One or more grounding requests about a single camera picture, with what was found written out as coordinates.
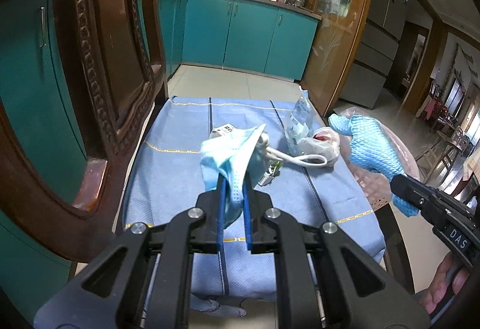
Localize white plastic bag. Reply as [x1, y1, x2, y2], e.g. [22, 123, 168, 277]
[256, 127, 340, 168]

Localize blue checked tablecloth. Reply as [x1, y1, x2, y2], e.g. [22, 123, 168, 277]
[121, 90, 387, 318]

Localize teal cloth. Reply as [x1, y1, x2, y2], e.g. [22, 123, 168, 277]
[328, 113, 421, 218]

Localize white plastic trash basket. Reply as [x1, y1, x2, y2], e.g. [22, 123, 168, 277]
[333, 106, 423, 214]

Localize light blue face mask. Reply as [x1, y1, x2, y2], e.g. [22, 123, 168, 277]
[200, 124, 268, 228]

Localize grey refrigerator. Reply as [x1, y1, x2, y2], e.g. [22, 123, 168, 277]
[340, 0, 408, 109]

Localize carved dark wooden chair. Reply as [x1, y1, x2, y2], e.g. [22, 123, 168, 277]
[1, 0, 168, 262]

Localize teal kitchen cabinets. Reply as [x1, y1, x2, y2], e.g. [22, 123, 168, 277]
[0, 0, 323, 322]

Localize green vegetable leaf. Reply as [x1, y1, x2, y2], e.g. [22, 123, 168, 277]
[269, 161, 282, 171]

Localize white printed paper box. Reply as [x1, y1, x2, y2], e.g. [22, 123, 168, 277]
[208, 123, 237, 139]

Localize wooden glass door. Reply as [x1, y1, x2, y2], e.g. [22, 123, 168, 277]
[301, 0, 371, 116]

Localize clear crumpled plastic bottle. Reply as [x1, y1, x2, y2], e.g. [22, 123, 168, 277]
[284, 91, 314, 156]

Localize person's right hand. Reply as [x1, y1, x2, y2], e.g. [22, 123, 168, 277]
[419, 252, 470, 314]

